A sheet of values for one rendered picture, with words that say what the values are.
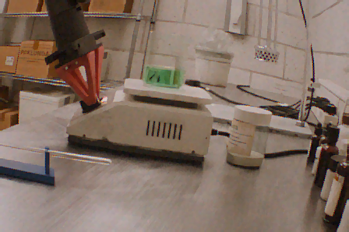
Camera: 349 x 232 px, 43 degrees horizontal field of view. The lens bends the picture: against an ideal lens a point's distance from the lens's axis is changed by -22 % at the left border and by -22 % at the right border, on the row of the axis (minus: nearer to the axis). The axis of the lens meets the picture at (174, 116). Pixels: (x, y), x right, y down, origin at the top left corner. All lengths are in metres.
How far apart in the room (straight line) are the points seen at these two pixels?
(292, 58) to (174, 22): 0.78
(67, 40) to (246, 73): 2.56
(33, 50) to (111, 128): 2.43
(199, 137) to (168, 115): 0.05
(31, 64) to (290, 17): 1.70
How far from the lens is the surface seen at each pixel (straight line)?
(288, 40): 3.23
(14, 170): 0.55
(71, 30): 0.74
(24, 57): 3.18
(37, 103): 3.15
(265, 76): 3.23
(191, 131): 0.74
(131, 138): 0.74
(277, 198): 0.63
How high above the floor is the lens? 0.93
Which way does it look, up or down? 9 degrees down
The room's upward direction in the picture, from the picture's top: 9 degrees clockwise
